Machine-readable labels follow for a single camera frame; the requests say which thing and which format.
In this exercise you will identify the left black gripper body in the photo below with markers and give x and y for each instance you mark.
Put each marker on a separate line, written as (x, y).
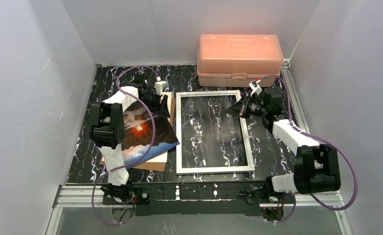
(160, 103)

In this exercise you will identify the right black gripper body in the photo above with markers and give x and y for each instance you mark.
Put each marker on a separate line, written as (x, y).
(244, 107)

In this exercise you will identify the clear glass sheet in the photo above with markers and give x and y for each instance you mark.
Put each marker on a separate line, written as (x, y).
(210, 136)

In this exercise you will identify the white picture frame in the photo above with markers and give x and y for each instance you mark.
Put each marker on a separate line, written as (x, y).
(250, 167)

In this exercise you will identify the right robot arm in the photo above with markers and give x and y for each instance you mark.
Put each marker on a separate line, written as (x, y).
(316, 164)

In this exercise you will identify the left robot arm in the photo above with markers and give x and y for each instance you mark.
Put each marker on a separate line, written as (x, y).
(132, 127)

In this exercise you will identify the pink plastic storage box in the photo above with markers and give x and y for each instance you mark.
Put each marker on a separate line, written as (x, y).
(234, 60)

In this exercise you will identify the brown backing board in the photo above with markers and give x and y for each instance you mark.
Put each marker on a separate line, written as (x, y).
(152, 162)

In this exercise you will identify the aluminium rail base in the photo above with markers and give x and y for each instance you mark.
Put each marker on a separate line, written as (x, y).
(248, 198)

